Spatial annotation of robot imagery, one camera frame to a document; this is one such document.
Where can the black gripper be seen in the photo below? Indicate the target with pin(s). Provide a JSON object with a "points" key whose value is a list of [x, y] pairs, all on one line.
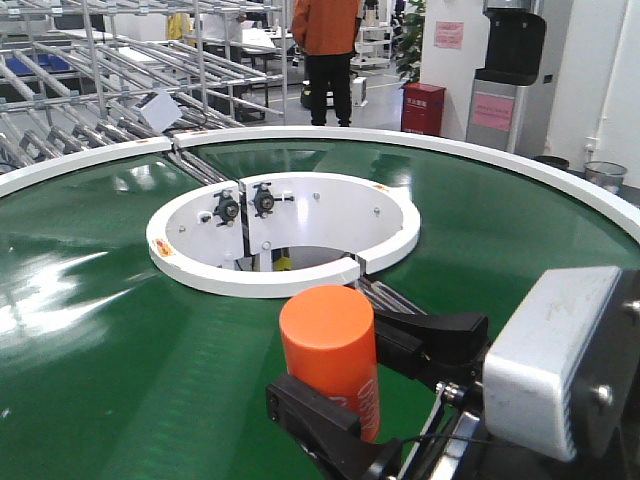
{"points": [[449, 347]]}

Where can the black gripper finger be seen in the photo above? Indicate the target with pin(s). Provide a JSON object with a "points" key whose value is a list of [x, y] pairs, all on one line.
{"points": [[328, 433]]}

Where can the orange cylindrical capacitor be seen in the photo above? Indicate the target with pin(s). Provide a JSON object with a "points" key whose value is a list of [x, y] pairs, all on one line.
{"points": [[329, 343]]}

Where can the green round conveyor belt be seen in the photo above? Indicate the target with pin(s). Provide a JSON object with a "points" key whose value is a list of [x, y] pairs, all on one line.
{"points": [[112, 370]]}

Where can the red fire extinguisher cabinet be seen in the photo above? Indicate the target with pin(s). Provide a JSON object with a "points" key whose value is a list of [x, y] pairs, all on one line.
{"points": [[422, 110]]}

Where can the black water dispenser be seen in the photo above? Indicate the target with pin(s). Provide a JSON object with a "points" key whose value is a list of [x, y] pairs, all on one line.
{"points": [[511, 67]]}

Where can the person in orange jacket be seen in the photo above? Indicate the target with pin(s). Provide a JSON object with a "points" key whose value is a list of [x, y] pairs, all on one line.
{"points": [[326, 31]]}

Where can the white control box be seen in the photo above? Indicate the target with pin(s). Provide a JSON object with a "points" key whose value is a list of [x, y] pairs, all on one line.
{"points": [[158, 110]]}

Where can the steel roller rack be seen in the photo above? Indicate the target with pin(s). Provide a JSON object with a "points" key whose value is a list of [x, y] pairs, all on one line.
{"points": [[72, 71]]}

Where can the wire mesh waste bin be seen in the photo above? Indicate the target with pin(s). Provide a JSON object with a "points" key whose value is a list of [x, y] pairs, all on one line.
{"points": [[607, 175]]}

